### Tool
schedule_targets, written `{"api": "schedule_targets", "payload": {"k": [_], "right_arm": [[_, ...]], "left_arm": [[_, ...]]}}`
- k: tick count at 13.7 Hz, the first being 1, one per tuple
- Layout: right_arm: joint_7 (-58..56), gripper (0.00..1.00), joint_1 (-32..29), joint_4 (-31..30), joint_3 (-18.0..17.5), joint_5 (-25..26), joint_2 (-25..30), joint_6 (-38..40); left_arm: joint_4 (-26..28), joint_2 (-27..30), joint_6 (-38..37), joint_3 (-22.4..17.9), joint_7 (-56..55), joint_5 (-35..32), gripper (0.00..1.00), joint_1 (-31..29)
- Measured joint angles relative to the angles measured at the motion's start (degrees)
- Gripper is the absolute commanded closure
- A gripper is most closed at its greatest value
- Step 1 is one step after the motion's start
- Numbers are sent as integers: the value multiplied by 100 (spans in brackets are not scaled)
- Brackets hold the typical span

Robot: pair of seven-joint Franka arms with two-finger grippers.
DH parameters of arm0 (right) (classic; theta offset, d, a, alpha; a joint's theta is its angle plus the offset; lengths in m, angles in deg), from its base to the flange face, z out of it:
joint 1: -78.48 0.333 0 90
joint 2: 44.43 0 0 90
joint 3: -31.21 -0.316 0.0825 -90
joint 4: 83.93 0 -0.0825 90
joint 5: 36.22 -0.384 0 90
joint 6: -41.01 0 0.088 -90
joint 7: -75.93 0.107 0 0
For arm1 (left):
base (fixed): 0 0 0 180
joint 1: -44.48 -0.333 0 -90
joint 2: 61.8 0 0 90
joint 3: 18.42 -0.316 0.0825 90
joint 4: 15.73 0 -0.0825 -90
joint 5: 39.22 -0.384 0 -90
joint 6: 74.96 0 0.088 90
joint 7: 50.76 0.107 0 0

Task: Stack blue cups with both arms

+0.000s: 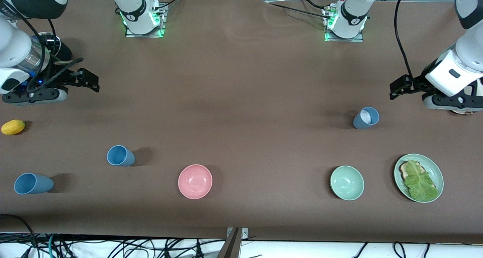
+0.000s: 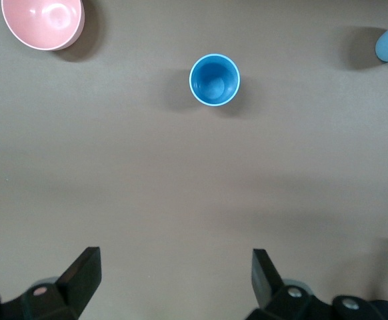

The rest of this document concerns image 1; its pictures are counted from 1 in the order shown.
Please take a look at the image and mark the toast slice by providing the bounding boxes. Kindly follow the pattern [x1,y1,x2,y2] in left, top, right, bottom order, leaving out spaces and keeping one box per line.
[400,161,436,189]

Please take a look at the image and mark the dark wedge-shaped post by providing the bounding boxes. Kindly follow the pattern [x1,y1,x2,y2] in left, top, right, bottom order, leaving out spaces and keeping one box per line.
[216,228,242,258]

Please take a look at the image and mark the grey-blue plastic cup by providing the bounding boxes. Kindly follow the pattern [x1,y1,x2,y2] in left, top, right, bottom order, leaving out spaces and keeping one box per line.
[353,107,380,129]

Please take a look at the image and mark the yellow lemon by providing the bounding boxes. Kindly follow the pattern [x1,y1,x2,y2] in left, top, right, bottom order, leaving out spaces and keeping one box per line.
[1,120,26,135]

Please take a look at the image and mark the mint green plate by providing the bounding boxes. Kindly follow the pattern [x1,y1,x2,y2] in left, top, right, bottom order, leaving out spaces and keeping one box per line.
[394,154,444,203]

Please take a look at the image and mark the black left base cable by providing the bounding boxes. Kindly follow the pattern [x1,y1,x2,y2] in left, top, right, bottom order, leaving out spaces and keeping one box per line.
[264,0,333,20]

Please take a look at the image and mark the mint green bowl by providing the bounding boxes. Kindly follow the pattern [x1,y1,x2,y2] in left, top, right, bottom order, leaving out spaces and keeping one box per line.
[330,166,365,201]

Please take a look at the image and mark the black base cable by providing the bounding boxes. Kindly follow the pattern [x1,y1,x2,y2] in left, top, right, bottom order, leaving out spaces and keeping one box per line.
[264,0,333,20]
[150,0,186,12]

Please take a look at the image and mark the black pot blue handle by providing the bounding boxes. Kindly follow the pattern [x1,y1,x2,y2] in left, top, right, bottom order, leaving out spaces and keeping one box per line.
[38,32,73,63]

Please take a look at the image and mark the pink bowl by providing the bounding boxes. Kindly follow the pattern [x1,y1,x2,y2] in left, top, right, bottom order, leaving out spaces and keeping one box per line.
[178,164,213,200]

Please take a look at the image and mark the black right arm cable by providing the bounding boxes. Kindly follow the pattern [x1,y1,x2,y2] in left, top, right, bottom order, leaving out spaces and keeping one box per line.
[0,0,84,93]

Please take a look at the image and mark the glass lid blue knob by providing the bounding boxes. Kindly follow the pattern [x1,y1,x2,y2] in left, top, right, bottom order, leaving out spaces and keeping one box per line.
[38,32,61,55]

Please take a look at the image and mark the black cable tangle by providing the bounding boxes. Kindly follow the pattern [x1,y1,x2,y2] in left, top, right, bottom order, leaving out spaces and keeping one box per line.
[57,237,227,258]

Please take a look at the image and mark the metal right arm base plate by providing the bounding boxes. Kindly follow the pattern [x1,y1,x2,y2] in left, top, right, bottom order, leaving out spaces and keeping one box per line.
[125,3,166,38]

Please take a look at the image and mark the blue plastic cup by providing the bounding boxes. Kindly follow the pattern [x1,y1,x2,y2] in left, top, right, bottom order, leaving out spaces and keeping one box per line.
[14,173,54,195]
[107,145,135,166]

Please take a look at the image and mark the green lettuce leaf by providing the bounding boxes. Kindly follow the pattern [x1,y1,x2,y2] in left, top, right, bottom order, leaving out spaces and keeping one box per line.
[404,161,440,201]

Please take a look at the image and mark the black right base cable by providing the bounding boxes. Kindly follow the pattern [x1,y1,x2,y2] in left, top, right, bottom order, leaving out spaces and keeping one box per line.
[150,0,186,12]

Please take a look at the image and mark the black looped floor cable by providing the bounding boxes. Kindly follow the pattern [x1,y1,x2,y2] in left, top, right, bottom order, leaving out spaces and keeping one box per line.
[0,214,40,258]

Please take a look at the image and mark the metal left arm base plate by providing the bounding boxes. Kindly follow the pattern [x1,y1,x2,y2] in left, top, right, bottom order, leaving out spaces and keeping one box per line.
[324,7,365,43]

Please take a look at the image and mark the metal table bracket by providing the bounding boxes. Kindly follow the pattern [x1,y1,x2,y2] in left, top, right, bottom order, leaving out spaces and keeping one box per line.
[226,228,249,240]

